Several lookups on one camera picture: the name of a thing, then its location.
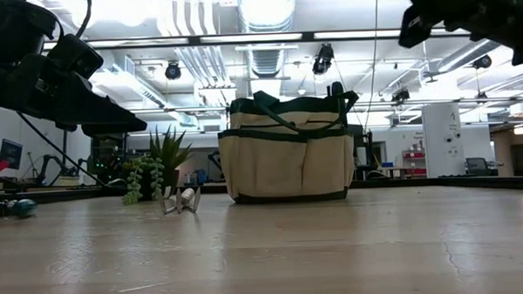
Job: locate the black overhead frame bar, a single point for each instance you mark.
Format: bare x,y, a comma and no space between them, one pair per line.
249,38

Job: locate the red storage shelf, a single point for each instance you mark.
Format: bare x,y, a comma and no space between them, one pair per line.
414,159

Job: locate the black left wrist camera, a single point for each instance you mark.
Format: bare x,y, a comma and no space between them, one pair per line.
77,55

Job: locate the black round ceiling camera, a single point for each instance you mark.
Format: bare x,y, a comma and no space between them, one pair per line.
173,71
323,59
400,95
482,61

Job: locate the potted green succulent plant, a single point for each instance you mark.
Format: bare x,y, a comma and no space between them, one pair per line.
168,154

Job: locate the black table edge rail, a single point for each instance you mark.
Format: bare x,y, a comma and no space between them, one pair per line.
463,182

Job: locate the black monitor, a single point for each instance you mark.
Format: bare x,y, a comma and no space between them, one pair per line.
11,153

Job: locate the white pillar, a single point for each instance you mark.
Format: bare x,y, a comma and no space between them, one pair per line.
442,140

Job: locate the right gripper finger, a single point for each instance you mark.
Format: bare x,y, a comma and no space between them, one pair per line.
415,28

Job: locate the silver ceiling ventilation duct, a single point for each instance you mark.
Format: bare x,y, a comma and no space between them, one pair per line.
265,16

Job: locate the beige green-trimmed gardening bag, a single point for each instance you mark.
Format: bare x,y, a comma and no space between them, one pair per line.
284,163

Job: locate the black office chair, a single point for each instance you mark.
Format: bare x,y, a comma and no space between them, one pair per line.
478,165

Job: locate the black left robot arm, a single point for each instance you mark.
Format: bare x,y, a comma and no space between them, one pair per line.
9,29

